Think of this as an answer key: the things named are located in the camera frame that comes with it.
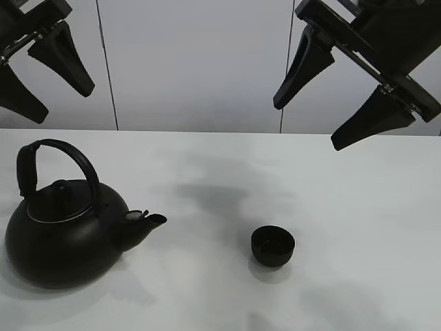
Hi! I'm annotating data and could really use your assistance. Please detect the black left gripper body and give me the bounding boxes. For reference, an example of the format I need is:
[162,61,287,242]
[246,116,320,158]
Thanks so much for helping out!
[1,1,72,64]

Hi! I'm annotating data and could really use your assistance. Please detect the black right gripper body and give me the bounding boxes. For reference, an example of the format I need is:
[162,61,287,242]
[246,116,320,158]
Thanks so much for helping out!
[295,1,440,122]

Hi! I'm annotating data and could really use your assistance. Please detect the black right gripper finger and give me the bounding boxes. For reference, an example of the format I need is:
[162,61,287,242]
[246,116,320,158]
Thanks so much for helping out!
[331,86,416,150]
[273,26,335,110]

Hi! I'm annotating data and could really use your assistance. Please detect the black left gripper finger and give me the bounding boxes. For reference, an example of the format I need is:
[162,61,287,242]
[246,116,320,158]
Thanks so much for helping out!
[1,64,48,124]
[28,21,95,97]

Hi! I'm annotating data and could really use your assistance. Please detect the black round tea kettle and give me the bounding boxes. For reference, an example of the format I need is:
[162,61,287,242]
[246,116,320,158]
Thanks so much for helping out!
[5,139,167,289]

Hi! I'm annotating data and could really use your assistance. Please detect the small black teacup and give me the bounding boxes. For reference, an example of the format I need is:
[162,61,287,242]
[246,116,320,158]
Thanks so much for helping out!
[251,225,296,268]

